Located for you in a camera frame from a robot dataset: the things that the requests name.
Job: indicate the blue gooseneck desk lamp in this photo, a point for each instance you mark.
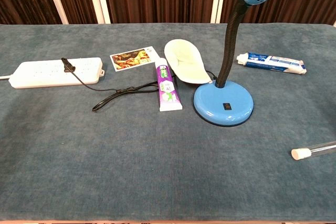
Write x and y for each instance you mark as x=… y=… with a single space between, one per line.
x=223 y=100

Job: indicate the purple toothpaste tube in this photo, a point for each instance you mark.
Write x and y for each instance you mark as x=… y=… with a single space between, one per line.
x=168 y=87

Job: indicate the white oval dish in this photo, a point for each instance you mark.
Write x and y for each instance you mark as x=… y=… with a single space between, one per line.
x=186 y=64

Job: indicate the food photo card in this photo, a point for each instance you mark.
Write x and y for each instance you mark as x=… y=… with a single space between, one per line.
x=131 y=58

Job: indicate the blue-grey table cloth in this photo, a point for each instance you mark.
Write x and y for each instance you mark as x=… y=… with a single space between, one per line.
x=131 y=161

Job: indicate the blue white toothpaste tube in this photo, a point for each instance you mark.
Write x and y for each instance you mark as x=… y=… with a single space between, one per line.
x=273 y=62

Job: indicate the white power strip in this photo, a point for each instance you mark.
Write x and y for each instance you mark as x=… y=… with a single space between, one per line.
x=52 y=73

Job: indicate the clear tube with white cap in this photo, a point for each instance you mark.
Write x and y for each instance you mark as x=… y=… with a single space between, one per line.
x=304 y=152

